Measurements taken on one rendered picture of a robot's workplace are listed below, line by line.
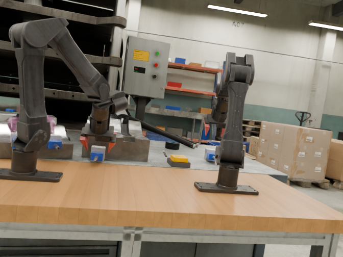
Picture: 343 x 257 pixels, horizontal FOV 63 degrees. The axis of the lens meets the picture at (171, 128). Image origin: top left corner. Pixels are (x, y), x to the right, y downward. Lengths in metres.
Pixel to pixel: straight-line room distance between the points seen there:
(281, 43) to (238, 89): 7.95
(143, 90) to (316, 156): 3.50
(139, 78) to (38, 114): 1.26
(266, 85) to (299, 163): 4.17
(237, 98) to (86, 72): 0.48
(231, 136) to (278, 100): 7.84
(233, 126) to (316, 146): 4.03
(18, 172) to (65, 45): 0.37
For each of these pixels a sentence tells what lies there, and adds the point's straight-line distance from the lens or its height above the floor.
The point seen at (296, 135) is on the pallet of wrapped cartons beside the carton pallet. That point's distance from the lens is 4.74.
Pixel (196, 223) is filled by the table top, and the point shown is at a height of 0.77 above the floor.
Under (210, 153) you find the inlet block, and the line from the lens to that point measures 1.32.
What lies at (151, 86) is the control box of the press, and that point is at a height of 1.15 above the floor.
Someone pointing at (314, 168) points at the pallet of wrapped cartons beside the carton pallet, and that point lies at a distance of 4.96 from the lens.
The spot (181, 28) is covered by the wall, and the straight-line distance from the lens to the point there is 8.10.
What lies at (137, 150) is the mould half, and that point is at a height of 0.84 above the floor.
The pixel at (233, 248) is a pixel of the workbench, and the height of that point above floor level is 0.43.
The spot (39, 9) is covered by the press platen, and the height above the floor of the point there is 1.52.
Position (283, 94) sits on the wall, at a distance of 8.78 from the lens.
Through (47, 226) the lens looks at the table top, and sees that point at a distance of 0.72.
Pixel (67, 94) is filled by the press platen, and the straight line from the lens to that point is 1.93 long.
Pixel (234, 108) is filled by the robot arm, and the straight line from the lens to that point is 0.92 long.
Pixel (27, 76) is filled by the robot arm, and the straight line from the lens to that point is 0.82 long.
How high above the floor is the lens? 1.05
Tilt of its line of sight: 5 degrees down
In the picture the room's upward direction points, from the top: 7 degrees clockwise
